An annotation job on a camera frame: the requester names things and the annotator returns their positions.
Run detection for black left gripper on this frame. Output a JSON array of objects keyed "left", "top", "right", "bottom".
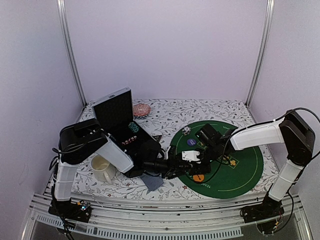
[{"left": 144, "top": 155, "right": 192, "bottom": 181}]

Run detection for purple small blind button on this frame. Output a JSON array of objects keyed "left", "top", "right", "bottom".
[{"left": 187, "top": 138, "right": 197, "bottom": 147}]

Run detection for orange big blind button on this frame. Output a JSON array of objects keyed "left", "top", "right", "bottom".
[{"left": 192, "top": 174, "right": 205, "bottom": 183}]

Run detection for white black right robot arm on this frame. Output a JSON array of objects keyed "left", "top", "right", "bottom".
[{"left": 182, "top": 107, "right": 319, "bottom": 218}]

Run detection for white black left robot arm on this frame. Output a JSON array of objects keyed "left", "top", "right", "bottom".
[{"left": 52, "top": 118, "right": 194, "bottom": 217}]

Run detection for green round poker mat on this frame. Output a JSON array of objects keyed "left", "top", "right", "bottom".
[{"left": 170, "top": 120, "right": 264, "bottom": 200}]

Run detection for white floral tablecloth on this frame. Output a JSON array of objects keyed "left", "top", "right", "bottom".
[{"left": 71, "top": 99, "right": 278, "bottom": 201}]

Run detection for cream ceramic mug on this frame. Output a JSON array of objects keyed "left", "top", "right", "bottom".
[{"left": 90, "top": 155, "right": 117, "bottom": 185}]

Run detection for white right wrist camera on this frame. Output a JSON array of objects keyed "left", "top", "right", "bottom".
[{"left": 181, "top": 150, "right": 201, "bottom": 164}]

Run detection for aluminium frame rail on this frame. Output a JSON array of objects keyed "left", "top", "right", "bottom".
[{"left": 21, "top": 192, "right": 313, "bottom": 240}]

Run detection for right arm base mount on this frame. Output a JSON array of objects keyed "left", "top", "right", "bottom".
[{"left": 240, "top": 200, "right": 285, "bottom": 223}]

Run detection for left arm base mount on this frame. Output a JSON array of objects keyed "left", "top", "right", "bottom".
[{"left": 48, "top": 198, "right": 92, "bottom": 223}]

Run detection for right aluminium post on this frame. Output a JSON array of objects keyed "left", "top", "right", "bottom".
[{"left": 245, "top": 0, "right": 275, "bottom": 108}]

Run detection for aluminium post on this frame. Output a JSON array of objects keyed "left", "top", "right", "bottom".
[
  {"left": 56, "top": 0, "right": 87, "bottom": 107},
  {"left": 245, "top": 0, "right": 275, "bottom": 108}
]

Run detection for left aluminium post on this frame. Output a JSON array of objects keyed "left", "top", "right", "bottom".
[{"left": 56, "top": 0, "right": 87, "bottom": 107}]

